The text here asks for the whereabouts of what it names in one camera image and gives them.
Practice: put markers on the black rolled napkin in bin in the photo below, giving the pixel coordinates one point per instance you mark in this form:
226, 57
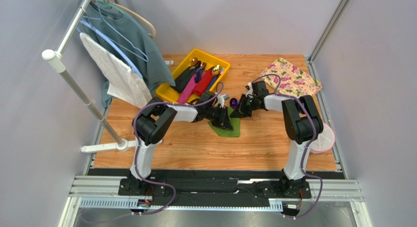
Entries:
182, 80

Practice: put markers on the aluminium frame rail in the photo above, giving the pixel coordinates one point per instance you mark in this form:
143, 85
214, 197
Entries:
102, 192

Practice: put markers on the blue rolled napkin in bin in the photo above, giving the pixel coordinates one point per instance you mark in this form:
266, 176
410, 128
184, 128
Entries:
214, 79

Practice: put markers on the white towel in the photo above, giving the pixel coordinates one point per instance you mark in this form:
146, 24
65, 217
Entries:
124, 84

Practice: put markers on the dark purple spoon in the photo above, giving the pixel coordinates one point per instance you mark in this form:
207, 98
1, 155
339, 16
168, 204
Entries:
234, 103

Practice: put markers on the yellow plastic cutlery bin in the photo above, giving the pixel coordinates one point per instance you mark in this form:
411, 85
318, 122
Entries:
197, 72

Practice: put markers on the pink rolled napkin in bin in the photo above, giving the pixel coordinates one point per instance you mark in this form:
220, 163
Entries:
186, 93

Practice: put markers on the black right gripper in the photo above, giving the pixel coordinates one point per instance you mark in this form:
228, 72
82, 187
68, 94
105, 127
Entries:
244, 106

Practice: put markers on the wooden clothes hanger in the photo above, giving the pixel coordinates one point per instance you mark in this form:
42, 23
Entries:
122, 9

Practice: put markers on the floral patterned tray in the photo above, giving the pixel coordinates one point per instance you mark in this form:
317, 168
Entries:
288, 79

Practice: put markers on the blue wire hanger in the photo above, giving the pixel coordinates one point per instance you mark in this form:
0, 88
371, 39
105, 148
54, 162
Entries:
86, 21

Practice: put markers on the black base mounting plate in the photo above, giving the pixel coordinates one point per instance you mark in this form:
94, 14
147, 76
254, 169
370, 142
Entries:
217, 188

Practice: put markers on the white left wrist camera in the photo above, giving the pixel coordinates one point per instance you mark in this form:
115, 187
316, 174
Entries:
221, 99

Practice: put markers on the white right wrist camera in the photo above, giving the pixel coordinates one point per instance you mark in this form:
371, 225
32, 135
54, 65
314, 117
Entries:
249, 89

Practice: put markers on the grey-green t-shirt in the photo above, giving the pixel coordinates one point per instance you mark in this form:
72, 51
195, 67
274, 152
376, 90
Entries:
155, 72

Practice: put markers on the green paper napkin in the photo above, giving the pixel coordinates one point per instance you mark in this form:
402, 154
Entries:
225, 133

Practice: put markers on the white mesh food cover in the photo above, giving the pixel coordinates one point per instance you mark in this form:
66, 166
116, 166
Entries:
324, 142

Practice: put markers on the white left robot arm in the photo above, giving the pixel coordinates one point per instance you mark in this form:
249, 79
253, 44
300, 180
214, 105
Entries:
152, 123

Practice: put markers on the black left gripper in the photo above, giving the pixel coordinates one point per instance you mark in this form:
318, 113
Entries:
223, 120

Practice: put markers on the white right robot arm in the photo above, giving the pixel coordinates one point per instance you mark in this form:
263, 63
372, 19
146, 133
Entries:
303, 125

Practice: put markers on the red rolled napkin in bin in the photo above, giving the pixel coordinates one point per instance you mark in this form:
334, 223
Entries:
204, 82

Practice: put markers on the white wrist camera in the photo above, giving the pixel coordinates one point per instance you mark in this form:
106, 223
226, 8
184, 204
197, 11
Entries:
221, 99
249, 89

